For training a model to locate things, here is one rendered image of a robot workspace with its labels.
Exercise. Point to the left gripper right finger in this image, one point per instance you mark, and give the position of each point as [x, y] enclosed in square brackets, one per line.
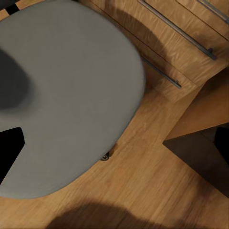
[221, 141]

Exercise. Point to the swivel chair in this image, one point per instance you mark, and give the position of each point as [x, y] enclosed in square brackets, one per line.
[72, 81]

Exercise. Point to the cabinet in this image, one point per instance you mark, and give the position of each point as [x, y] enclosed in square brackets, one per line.
[192, 138]
[182, 43]

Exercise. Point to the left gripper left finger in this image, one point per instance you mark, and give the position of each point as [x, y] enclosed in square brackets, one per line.
[11, 143]

